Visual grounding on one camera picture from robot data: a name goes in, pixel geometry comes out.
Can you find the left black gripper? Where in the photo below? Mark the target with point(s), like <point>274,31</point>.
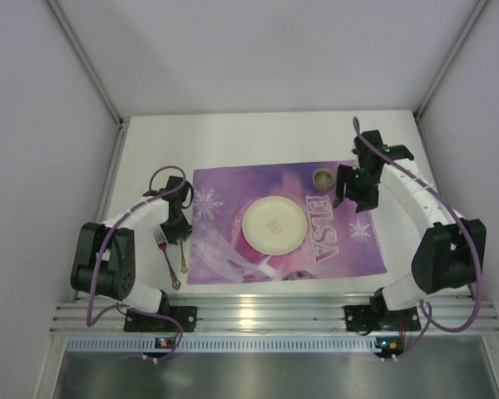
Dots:
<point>176,229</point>

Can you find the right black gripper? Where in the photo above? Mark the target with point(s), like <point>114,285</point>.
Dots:
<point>355,189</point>

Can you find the speckled ceramic cup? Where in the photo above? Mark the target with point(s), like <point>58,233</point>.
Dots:
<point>323,179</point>

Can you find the gold ornate spoon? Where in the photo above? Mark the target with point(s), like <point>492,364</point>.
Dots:
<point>183,263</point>

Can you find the cream round plate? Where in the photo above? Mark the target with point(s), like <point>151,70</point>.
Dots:
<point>274,225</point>

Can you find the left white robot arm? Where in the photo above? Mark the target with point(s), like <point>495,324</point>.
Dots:
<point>107,253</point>

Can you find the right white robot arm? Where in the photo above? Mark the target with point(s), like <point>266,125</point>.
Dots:
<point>451,250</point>

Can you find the iridescent purple fork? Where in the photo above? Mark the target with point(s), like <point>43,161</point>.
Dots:
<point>166,257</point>

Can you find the aluminium mounting rail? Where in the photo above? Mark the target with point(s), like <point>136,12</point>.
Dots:
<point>267,314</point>

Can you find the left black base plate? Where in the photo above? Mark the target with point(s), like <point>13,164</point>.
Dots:
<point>186,316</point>

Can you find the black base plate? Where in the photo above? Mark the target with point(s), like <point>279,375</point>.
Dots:
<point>186,316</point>
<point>363,320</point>

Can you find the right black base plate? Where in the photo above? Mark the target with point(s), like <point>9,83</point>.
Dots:
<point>363,320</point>

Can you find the white slotted cable duct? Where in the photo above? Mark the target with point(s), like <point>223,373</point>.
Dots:
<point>225,344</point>

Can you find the left aluminium frame post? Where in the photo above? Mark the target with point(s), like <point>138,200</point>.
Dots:
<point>58,14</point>

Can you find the aluminium frame post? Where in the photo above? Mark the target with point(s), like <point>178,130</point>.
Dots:
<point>58,14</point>
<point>479,7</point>

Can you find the right aluminium frame post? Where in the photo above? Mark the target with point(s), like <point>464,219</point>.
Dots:
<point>479,7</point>

